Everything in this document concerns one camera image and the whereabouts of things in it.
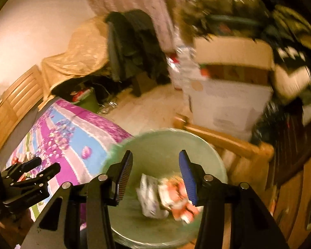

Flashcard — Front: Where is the green lined trash bin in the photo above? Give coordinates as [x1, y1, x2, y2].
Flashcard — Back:
[103, 129, 228, 248]

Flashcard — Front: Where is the stack of white packages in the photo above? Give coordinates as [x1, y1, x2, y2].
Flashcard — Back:
[168, 25, 206, 91]

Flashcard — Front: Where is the yellow cloth covered furniture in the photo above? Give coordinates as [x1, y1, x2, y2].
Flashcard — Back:
[39, 16, 111, 110]

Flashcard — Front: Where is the black plastic bag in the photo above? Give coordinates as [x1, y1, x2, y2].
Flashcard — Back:
[176, 0, 270, 46]

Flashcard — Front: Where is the white HP box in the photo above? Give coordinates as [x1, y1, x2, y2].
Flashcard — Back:
[187, 79, 273, 140]

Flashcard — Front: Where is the orange snack wrapper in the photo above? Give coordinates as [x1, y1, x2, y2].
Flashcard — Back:
[158, 175, 203, 224]

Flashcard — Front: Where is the wooden headboard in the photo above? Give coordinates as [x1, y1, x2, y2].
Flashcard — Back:
[0, 65, 44, 149]

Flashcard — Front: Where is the wooden chair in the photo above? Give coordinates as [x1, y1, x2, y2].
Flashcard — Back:
[173, 114, 276, 209]

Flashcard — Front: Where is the wooden dresser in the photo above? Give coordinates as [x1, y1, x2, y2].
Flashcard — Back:
[267, 115, 311, 248]

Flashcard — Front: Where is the white wrapper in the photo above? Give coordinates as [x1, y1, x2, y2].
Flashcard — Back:
[136, 174, 169, 219]

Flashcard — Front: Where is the pile of dark clothes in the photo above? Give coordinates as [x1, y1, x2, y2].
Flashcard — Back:
[251, 0, 311, 116]

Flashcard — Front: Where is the colourful floral bed cover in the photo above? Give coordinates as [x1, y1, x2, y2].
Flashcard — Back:
[5, 97, 134, 221]

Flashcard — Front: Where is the dark jacket on chair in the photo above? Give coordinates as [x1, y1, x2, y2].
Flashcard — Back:
[105, 9, 170, 84]

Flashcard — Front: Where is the green storage box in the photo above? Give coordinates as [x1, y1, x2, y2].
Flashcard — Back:
[72, 88, 99, 113]

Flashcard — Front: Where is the brown cardboard box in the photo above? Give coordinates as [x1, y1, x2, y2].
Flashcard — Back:
[194, 36, 274, 86]

